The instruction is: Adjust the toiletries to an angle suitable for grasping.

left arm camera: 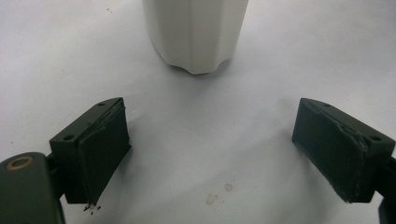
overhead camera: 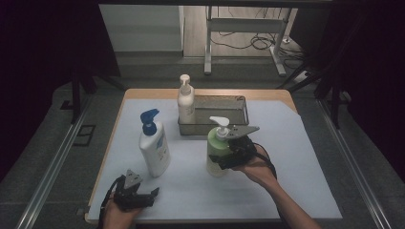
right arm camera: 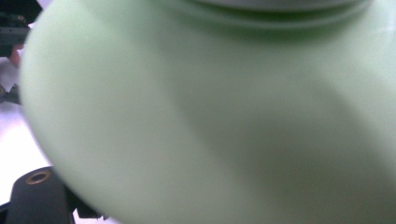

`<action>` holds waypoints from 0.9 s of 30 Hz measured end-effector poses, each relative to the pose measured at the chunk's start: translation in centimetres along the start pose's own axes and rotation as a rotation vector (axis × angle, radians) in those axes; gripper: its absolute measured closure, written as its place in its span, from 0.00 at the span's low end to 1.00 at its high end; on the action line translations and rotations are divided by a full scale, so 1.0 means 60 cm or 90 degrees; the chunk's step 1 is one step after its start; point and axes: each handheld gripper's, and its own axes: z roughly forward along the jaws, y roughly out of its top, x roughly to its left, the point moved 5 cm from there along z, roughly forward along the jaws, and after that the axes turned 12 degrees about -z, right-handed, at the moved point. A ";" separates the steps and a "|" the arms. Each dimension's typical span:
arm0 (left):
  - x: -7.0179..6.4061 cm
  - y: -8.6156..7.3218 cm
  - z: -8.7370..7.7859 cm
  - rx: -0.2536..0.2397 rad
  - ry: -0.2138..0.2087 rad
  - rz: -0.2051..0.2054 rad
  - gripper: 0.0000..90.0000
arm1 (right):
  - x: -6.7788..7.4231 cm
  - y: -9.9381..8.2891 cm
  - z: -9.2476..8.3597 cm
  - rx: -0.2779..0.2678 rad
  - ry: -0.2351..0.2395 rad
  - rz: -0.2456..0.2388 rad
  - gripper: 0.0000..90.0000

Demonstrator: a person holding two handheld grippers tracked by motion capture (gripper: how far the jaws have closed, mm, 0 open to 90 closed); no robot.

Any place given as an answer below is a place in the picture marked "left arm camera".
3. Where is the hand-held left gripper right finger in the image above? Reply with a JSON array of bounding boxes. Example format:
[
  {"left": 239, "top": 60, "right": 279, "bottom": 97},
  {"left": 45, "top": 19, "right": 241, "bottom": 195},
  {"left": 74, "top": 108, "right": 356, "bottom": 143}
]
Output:
[{"left": 291, "top": 97, "right": 396, "bottom": 203}]

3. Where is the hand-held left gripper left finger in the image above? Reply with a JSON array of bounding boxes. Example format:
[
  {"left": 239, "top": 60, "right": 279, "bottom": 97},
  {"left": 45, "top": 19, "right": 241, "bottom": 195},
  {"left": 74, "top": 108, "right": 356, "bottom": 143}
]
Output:
[{"left": 49, "top": 96, "right": 133, "bottom": 205}]

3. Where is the white bottle with blue pump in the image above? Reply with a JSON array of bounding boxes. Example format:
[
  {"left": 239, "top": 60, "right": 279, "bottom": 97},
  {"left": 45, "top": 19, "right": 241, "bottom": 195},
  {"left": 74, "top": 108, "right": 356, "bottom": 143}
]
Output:
[{"left": 142, "top": 0, "right": 250, "bottom": 76}]

